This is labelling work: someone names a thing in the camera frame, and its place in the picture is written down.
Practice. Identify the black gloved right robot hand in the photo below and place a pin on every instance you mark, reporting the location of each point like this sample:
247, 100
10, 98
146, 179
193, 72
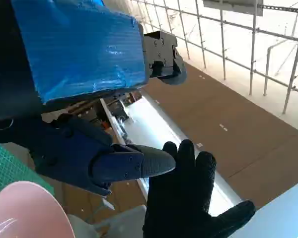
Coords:
178, 193

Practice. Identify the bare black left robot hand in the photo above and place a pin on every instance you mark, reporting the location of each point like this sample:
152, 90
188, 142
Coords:
77, 54

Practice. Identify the pink bowl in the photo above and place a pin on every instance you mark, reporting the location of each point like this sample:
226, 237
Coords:
27, 210

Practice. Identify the white metal beam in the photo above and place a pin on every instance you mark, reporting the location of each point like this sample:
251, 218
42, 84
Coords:
149, 116

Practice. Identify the green cutting mat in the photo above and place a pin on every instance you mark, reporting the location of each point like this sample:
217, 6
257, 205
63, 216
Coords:
5, 168

